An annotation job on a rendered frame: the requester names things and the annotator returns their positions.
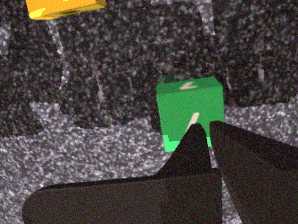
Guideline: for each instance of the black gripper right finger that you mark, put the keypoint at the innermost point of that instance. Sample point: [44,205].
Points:
[261,175]

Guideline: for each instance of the yellow block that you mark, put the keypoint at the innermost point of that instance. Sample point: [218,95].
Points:
[49,9]

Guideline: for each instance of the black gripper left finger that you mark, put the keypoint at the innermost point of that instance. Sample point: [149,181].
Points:
[185,191]

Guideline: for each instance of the green block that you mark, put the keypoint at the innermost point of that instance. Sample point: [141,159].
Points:
[181,103]

